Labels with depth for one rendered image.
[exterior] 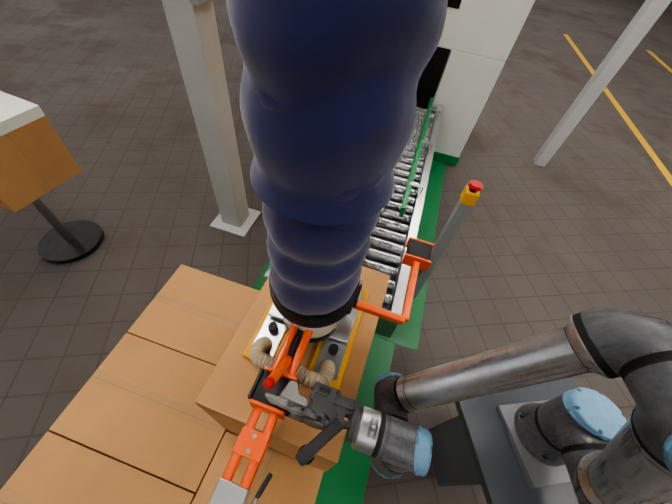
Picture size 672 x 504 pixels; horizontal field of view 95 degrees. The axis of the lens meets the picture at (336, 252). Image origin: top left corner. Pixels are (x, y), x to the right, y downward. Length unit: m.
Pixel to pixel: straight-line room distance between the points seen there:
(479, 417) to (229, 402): 0.87
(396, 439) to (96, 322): 2.06
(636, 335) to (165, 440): 1.40
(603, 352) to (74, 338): 2.44
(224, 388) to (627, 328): 0.87
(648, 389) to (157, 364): 1.49
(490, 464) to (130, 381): 1.37
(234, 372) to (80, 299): 1.78
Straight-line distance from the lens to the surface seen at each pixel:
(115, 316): 2.43
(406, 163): 2.55
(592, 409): 1.22
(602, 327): 0.69
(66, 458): 1.60
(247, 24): 0.36
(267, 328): 0.97
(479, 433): 1.34
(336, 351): 0.92
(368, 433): 0.76
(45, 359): 2.49
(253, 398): 0.79
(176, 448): 1.46
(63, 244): 2.94
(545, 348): 0.72
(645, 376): 0.66
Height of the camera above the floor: 1.92
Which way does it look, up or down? 52 degrees down
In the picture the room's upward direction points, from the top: 9 degrees clockwise
